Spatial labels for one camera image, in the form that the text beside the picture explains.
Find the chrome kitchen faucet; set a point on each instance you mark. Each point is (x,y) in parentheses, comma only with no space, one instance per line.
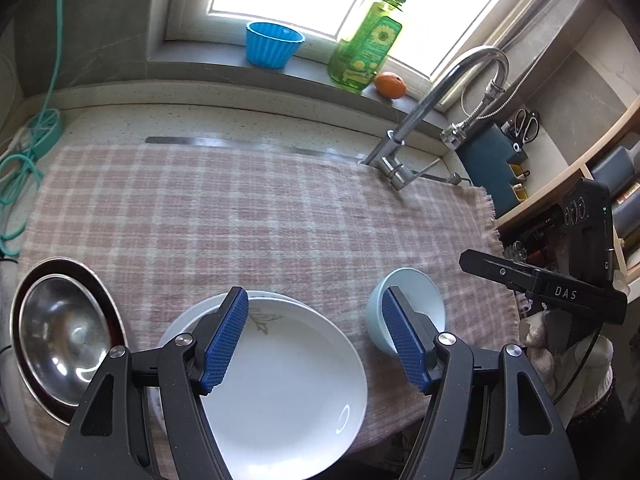
(384,157)

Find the dark blue utensil holder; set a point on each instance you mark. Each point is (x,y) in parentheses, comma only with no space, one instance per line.
(486,158)

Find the large stainless steel bowl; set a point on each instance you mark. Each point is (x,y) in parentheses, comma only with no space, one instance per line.
(84,275)

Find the blue ribbed plastic cup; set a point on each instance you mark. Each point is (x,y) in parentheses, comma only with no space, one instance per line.
(271,45)

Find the black scissors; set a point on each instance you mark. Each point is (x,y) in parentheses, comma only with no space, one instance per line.
(526,126)

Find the white gloved right hand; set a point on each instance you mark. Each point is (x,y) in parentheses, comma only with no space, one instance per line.
(592,383)

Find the green dish soap bottle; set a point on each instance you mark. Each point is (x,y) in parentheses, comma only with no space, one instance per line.
(365,42)

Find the pink checked cloth mat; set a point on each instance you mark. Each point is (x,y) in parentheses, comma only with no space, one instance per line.
(167,226)

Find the white plate grey leaf pattern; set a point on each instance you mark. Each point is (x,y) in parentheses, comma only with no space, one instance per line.
(294,396)

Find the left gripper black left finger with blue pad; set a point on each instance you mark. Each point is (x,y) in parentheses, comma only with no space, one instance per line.
(110,437)

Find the teal power strip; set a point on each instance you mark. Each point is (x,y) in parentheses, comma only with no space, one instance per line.
(42,133)

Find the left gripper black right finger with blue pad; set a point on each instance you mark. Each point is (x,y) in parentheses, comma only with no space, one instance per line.
(489,416)

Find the orange fruit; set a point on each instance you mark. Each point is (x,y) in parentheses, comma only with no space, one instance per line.
(390,85)

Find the wooden shelf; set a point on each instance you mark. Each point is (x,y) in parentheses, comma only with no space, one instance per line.
(608,163)

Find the red steel bowl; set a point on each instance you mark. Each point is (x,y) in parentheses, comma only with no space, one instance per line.
(64,336)

